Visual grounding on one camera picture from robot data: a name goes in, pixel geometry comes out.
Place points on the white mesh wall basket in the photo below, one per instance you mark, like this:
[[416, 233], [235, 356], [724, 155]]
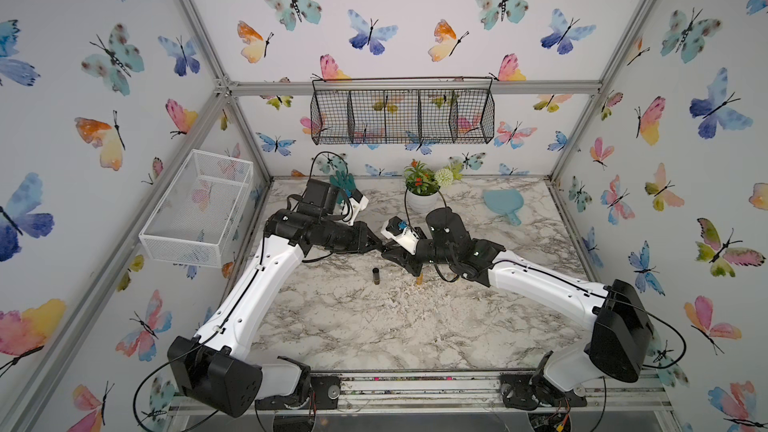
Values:
[[198, 213]]

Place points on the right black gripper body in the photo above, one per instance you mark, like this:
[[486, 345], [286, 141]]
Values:
[[428, 252]]

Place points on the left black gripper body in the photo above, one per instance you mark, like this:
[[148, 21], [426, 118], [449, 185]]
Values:
[[341, 238]]

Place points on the green rubber glove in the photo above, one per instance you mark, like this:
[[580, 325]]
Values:
[[344, 181]]

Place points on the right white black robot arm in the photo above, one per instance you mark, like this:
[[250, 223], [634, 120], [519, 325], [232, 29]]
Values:
[[620, 328]]

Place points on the potted flower plant white pot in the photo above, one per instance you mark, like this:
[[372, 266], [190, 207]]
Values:
[[424, 185]]

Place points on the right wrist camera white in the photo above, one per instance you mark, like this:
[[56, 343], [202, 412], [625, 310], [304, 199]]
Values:
[[399, 231]]

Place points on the black wire wall basket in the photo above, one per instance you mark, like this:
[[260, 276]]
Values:
[[404, 111]]

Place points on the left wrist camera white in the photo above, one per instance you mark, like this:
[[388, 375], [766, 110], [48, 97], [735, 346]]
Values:
[[352, 206]]

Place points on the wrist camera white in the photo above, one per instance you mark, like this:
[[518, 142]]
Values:
[[352, 206], [399, 231]]

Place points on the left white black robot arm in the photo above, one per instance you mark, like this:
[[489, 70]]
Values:
[[212, 367]]

